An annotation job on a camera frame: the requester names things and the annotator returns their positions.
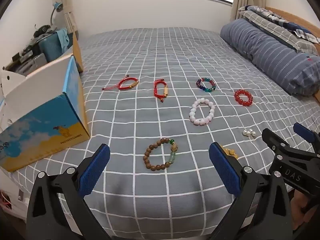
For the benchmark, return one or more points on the blue and yellow cardboard box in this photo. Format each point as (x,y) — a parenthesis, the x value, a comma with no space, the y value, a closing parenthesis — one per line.
(45,120)

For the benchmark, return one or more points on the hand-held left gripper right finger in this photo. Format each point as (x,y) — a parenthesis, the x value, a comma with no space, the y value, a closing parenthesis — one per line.
(222,170)

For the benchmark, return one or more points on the person's right hand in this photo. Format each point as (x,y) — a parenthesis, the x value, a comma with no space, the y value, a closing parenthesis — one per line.
(300,207)

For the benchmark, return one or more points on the grey suitcase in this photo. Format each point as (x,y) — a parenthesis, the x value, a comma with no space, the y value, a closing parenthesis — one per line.
(30,63)

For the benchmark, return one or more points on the stack of dark boxes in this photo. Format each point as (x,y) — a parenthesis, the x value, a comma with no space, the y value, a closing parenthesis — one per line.
(25,52)

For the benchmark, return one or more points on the black round device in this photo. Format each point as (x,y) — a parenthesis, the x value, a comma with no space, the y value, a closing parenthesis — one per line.
(43,30)

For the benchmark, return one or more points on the teal cloth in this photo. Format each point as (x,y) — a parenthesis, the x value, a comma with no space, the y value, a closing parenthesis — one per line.
(62,38)

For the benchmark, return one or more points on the blue striped rolled duvet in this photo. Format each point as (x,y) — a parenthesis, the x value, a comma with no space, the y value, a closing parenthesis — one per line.
(262,45)

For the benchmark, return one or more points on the grey checked pillow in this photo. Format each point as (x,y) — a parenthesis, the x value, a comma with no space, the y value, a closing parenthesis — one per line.
(270,27)

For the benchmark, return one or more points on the navy patterned pillow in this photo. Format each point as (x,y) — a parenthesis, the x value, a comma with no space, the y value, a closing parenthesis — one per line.
(277,16)

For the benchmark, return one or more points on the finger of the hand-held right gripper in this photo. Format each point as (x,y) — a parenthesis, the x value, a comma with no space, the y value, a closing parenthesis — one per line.
(303,131)
(273,138)

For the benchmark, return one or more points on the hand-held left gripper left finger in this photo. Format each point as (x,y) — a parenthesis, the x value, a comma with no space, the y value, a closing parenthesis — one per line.
(95,170)

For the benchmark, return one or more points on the teal suitcase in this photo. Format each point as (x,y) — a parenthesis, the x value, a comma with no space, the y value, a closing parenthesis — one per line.
(50,48)

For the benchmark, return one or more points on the blue desk lamp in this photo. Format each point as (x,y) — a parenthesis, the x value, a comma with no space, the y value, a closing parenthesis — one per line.
(58,6)

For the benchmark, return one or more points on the wooden bed footboard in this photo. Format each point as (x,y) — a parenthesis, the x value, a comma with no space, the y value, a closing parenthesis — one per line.
(78,52)

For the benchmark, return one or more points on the wooden headboard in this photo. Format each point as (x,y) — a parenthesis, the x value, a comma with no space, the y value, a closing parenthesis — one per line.
(295,17)

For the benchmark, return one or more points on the pearl earrings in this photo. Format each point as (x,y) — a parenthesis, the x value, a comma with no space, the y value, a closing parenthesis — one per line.
(247,132)

